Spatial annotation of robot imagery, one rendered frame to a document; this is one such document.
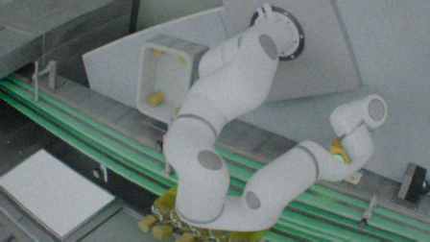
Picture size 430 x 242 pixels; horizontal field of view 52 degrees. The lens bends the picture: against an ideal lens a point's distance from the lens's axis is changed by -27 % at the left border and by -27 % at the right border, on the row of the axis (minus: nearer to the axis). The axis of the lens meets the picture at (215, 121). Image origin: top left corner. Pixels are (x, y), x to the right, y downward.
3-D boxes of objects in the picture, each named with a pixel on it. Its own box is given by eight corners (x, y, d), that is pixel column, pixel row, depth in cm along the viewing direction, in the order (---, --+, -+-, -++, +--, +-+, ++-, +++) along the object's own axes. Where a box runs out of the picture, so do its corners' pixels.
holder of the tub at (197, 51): (152, 114, 177) (137, 124, 171) (160, 33, 164) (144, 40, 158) (199, 133, 170) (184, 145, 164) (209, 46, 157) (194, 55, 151)
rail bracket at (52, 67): (59, 84, 194) (25, 105, 176) (60, 45, 186) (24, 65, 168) (65, 86, 192) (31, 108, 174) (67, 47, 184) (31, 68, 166)
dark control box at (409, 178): (401, 182, 137) (396, 197, 131) (409, 160, 134) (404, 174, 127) (419, 190, 134) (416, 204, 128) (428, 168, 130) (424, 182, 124)
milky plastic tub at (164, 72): (152, 99, 174) (134, 109, 167) (158, 33, 163) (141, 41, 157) (201, 118, 167) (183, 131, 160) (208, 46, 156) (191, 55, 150)
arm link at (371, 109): (349, 152, 108) (329, 112, 109) (339, 157, 118) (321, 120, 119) (394, 114, 109) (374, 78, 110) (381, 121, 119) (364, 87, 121)
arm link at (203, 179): (169, 147, 111) (143, 201, 101) (176, 96, 101) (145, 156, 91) (238, 172, 109) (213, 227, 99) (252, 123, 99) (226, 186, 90)
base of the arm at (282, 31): (245, 4, 139) (215, 18, 128) (286, -1, 132) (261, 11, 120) (265, 57, 144) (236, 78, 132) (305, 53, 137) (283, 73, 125)
